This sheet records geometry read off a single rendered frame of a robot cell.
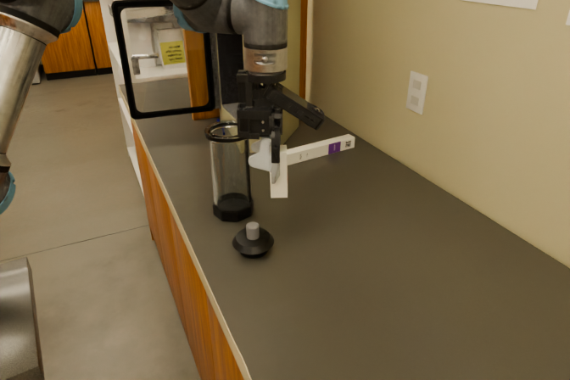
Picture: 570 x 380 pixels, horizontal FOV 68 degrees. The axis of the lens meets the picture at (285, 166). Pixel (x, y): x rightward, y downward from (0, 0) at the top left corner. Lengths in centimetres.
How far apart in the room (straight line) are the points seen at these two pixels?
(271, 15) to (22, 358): 69
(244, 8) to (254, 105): 17
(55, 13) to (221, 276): 62
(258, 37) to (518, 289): 69
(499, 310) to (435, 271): 14
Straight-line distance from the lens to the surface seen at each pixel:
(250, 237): 93
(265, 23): 72
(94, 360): 211
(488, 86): 115
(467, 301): 91
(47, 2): 99
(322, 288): 87
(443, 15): 124
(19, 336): 91
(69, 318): 233
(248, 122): 77
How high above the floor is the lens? 154
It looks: 27 degrees down
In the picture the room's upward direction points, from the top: straight up
